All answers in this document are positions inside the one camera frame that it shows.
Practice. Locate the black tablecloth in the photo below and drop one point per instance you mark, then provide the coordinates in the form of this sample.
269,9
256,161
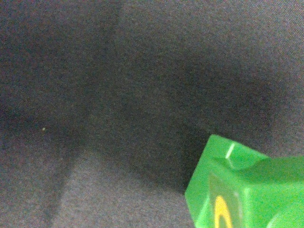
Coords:
106,105

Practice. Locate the green block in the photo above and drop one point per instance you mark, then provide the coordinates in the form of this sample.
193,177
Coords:
234,186

